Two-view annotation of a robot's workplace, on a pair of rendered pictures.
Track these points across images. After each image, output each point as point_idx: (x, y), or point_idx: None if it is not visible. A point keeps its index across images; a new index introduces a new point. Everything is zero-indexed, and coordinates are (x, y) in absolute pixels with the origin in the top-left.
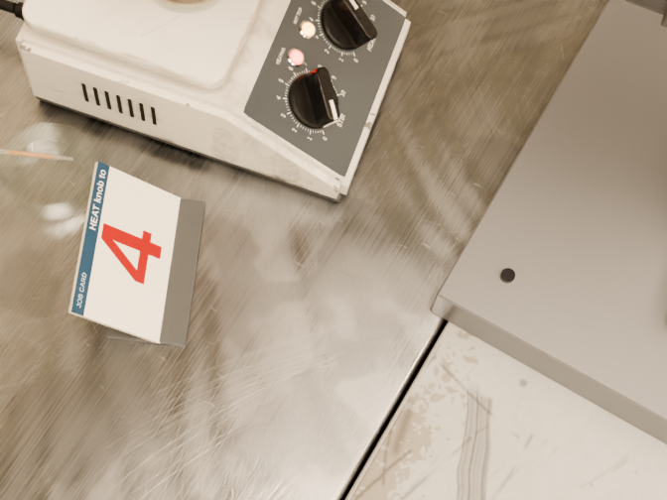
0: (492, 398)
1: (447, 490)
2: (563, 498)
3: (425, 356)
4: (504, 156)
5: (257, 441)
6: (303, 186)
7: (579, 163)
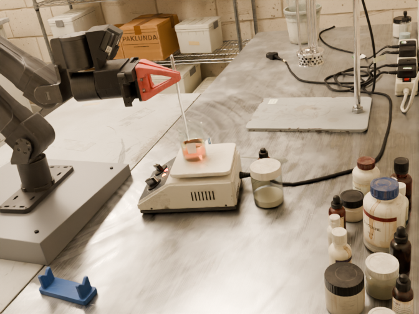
0: None
1: (127, 155)
2: (102, 160)
3: None
4: (110, 200)
5: (168, 151)
6: None
7: (90, 185)
